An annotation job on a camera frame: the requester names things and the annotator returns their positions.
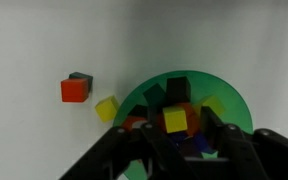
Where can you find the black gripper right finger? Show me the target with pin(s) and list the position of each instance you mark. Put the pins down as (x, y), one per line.
(250, 153)

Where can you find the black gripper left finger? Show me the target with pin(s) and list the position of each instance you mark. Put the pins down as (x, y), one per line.
(130, 150)

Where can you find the yellow wooden cube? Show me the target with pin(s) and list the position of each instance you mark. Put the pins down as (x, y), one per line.
(174, 119)
(214, 104)
(106, 108)

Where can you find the green translucent plastic bowl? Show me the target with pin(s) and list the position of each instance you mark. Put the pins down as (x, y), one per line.
(210, 83)

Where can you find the orange wooden cube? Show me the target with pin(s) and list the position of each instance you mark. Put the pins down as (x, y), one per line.
(192, 120)
(129, 122)

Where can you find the blue wooden cube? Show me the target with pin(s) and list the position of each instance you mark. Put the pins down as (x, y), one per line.
(200, 141)

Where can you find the dark green wooden cube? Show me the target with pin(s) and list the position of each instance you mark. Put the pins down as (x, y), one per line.
(83, 77)
(154, 95)

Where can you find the black wooden cube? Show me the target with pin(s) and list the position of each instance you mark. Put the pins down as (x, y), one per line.
(178, 89)

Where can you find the red wooden cube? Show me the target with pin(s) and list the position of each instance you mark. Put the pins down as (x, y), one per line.
(74, 90)

